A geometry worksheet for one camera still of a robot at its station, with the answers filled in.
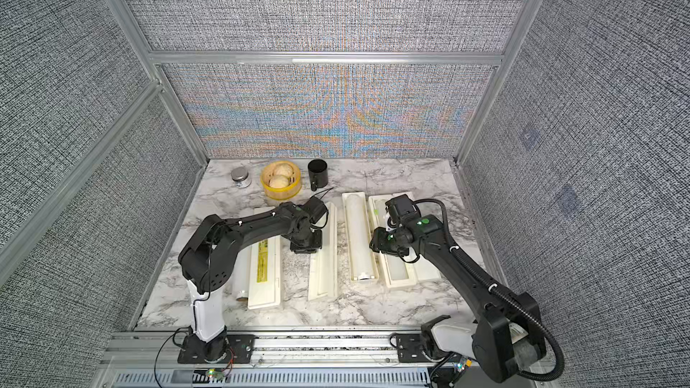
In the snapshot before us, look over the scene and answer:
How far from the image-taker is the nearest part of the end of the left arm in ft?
2.67

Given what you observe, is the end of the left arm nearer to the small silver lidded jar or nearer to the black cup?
the black cup

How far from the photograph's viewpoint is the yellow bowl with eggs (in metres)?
1.07

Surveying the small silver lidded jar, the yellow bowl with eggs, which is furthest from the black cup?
the small silver lidded jar

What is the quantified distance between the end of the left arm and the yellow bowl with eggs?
0.88 feet

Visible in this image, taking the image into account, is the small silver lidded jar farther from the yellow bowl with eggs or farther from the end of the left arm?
the end of the left arm
